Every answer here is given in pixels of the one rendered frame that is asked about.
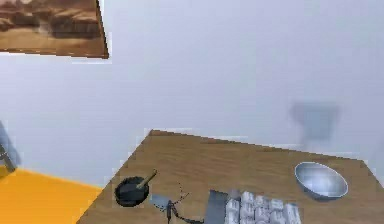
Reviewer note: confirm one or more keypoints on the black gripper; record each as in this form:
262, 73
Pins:
170, 210

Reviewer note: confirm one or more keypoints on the brown wooden table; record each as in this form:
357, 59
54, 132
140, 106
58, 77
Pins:
233, 163

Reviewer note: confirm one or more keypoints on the grey open laptop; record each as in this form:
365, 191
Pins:
253, 210

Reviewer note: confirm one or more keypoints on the silver metal bowl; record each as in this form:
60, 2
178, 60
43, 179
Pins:
320, 181

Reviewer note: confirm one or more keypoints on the brown framed wall picture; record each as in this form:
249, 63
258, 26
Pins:
50, 30

